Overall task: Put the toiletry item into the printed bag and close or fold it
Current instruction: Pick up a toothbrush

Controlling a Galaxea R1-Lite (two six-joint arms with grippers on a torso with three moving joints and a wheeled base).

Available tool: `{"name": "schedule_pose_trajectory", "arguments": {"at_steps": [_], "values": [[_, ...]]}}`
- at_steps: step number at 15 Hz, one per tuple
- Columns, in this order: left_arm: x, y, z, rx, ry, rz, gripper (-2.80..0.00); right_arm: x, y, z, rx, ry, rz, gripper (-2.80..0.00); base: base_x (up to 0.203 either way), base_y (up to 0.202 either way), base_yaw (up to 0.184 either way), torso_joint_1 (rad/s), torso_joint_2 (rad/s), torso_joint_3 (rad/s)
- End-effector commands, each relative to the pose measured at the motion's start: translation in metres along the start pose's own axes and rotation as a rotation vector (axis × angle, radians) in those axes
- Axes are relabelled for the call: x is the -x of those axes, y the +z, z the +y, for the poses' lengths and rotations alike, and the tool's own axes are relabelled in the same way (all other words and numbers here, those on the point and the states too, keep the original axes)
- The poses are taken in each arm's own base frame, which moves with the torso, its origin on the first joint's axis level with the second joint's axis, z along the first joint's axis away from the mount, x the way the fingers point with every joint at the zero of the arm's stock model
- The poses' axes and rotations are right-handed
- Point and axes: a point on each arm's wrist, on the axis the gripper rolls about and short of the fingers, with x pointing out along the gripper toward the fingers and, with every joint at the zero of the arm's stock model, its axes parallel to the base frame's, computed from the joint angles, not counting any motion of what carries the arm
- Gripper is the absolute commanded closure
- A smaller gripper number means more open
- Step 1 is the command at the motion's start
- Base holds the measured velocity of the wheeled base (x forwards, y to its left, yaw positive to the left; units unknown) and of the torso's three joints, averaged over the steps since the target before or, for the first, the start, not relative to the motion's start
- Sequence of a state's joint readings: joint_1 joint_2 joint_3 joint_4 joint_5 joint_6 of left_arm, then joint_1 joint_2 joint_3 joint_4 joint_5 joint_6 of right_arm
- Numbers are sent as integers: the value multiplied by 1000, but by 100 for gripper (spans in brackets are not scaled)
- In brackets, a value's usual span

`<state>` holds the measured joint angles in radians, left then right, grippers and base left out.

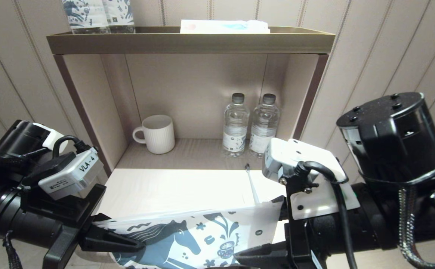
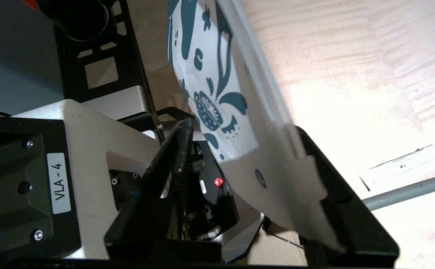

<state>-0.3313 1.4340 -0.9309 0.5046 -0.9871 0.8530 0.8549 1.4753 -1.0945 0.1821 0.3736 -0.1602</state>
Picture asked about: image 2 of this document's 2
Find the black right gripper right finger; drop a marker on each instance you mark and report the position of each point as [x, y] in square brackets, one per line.
[359, 239]

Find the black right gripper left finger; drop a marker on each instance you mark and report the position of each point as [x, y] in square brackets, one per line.
[165, 179]

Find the white blue horse print bag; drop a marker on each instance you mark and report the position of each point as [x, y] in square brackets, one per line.
[225, 56]

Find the black silver robot base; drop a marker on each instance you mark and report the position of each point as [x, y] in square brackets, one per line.
[127, 48]

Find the grey white toothbrush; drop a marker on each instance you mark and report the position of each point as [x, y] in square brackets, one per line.
[408, 190]

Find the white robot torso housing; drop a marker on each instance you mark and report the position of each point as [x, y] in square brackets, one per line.
[90, 149]

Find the small white sachet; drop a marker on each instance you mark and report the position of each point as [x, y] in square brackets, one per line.
[400, 164]

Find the blue grey mat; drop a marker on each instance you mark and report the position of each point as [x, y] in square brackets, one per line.
[8, 56]

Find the black robot head bracket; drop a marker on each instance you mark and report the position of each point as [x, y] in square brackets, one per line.
[12, 168]

